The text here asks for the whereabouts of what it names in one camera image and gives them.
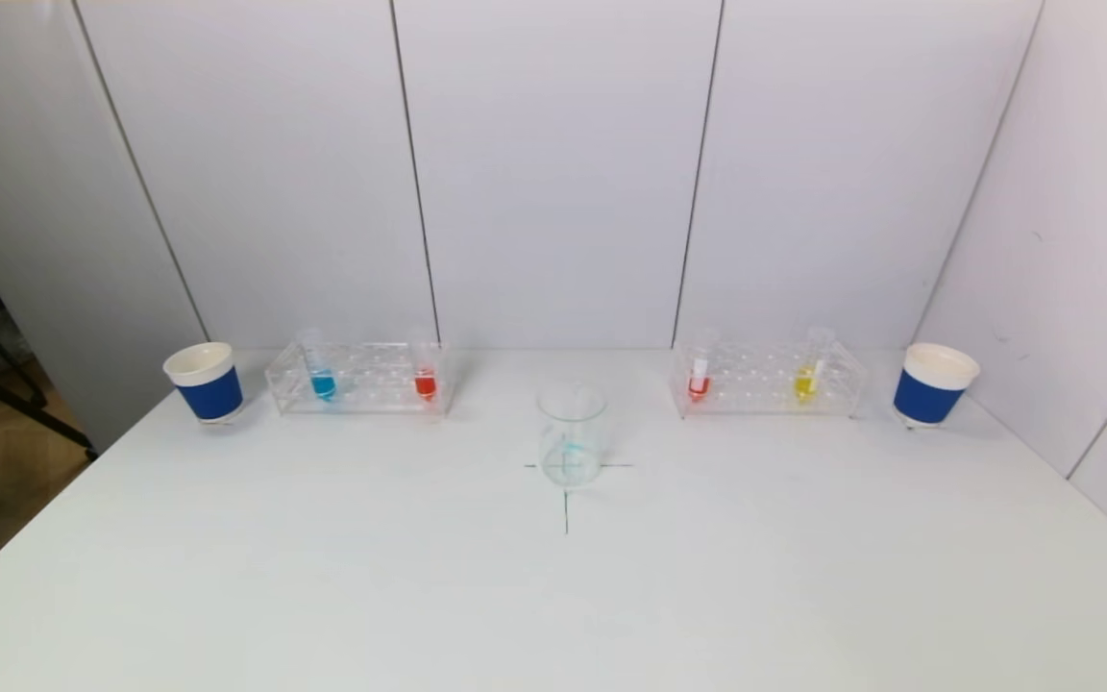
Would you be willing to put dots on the clear glass beaker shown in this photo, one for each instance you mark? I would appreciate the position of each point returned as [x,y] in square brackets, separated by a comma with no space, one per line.
[573,452]

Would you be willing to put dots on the test tube with blue liquid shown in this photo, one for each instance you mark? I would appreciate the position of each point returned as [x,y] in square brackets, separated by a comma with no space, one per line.
[322,384]

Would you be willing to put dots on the labelled test tube red liquid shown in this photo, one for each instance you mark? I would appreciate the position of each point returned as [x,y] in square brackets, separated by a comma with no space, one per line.
[699,384]

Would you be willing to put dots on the white paper cup blue sleeve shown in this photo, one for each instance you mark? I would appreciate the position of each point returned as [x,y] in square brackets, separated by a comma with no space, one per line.
[928,394]
[209,394]

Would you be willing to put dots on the test tube with yellow liquid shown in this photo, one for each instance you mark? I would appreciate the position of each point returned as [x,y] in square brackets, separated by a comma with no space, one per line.
[805,384]

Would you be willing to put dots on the test tube with red liquid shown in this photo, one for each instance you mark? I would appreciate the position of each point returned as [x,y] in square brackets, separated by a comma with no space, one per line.
[425,384]

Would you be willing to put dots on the clear acrylic test tube rack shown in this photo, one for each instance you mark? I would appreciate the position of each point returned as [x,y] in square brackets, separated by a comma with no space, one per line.
[371,380]
[755,380]

